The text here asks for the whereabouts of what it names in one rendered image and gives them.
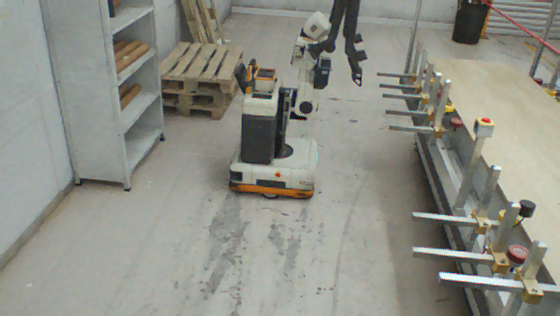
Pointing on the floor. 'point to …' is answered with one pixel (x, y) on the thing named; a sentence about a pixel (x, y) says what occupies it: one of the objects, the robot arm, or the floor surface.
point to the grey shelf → (121, 163)
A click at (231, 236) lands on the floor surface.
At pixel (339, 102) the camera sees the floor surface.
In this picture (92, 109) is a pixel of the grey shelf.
